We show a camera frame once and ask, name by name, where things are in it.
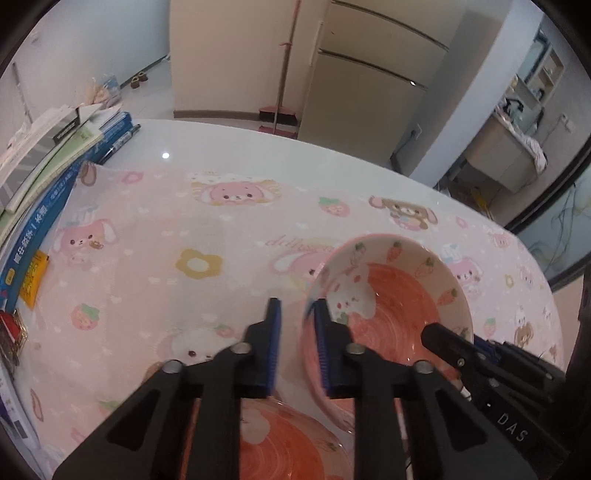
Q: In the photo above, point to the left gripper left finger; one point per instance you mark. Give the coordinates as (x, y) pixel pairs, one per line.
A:
(184, 421)

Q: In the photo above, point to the white cloth on vanity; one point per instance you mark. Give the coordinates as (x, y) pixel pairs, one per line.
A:
(532, 145)

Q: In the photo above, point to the green notebook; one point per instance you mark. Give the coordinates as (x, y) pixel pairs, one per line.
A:
(81, 141)

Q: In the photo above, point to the pink cartoon tablecloth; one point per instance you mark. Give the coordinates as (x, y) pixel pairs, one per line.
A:
(146, 266)

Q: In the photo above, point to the red dustpan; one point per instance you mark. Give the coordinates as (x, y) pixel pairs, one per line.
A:
(288, 123)

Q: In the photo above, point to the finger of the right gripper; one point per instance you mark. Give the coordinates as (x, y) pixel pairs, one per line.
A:
(485, 347)
(447, 345)

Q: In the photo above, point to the white mop stick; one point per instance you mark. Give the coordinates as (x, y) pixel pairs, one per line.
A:
(21, 93)

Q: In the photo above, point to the pink rabbit bowl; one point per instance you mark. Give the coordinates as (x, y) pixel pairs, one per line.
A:
(278, 442)
(386, 289)

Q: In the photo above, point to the bathroom vanity cabinet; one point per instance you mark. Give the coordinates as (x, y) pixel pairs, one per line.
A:
(497, 154)

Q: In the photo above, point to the yellow packet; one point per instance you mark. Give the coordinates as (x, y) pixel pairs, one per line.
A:
(33, 278)

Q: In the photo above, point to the bathroom mirror cabinet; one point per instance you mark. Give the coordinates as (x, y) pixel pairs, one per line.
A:
(544, 68)

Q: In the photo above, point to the black door frame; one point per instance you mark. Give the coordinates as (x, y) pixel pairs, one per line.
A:
(556, 228)

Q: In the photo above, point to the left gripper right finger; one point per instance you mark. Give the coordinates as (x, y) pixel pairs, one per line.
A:
(410, 421)

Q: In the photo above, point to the beige refrigerator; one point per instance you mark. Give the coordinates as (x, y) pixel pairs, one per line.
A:
(387, 72)

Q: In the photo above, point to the wooden broom stick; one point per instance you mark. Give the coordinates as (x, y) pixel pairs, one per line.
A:
(287, 46)

